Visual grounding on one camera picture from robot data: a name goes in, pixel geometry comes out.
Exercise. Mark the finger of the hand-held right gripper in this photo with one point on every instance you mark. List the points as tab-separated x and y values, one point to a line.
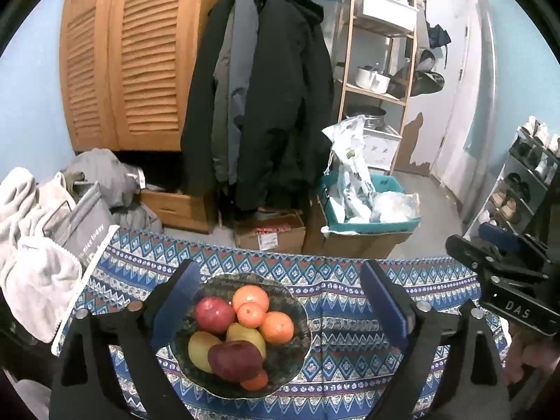
498	232
472	249

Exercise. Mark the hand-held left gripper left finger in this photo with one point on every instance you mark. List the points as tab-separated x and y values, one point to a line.
175	310

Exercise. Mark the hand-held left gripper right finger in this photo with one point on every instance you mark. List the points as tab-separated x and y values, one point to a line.
385	310

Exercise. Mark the red apple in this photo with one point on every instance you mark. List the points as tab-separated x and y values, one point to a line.
213	316
235	361

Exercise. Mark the yellow mango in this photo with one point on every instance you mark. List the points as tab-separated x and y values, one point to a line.
202	352

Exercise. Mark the yellow-green mango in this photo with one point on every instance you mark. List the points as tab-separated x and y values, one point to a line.
245	334

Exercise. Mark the orange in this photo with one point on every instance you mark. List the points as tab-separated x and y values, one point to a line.
250	296
276	327
256	380
250	316

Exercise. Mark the dark green glass plate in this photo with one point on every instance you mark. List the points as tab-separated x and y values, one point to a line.
288	358

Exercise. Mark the person's right hand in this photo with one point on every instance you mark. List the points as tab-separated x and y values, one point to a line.
529	354

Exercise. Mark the group of shoes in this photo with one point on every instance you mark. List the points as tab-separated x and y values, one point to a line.
509	205

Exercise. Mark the blue patterned tablecloth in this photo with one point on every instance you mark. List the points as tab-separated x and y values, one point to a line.
341	288

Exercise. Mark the metal shoe rack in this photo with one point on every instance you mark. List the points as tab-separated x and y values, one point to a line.
507	166

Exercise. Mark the large cardboard box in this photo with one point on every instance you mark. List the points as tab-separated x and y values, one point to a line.
358	246

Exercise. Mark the teal plastic bin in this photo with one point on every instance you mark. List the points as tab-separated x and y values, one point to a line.
372	227

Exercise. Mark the clear plastic bag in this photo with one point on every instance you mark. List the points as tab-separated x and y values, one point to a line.
393	205

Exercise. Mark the small cardboard box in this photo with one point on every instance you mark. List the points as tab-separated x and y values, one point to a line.
269	238

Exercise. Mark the grey tote bag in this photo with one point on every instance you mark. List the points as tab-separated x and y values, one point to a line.
83	227

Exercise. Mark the white patterned box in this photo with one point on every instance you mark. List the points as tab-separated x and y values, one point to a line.
380	146

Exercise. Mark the white towel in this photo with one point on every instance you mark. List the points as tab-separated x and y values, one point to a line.
39	284

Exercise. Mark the grey leaning board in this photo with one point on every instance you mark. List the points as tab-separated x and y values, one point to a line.
485	74

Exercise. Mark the metal pot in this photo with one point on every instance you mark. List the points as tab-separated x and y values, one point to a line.
372	118

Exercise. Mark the white door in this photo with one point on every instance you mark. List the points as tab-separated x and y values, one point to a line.
446	74

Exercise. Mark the dark hat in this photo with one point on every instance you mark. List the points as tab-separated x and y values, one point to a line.
426	81

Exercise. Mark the person's grey clothing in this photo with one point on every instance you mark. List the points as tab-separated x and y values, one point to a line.
26	398

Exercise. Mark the dark pan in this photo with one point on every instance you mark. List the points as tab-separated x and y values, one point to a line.
396	85

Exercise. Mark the beige fleece blanket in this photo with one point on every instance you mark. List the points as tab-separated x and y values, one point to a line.
17	210

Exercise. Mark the grey hat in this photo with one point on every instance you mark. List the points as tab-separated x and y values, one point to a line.
426	59

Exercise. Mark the white pot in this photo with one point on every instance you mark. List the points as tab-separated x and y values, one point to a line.
372	79

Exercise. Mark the dark folded umbrella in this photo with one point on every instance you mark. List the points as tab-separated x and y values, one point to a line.
437	35

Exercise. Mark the wooden shelf unit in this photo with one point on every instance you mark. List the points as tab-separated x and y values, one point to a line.
345	52

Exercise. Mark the large black hooded coat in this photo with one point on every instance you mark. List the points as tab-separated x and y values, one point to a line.
280	96

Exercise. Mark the grey jacket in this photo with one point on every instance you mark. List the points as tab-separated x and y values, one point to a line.
232	74

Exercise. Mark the white storage box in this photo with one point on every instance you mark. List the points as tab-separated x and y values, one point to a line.
385	8

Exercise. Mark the wooden louvered wardrobe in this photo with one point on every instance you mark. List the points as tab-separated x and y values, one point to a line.
148	52

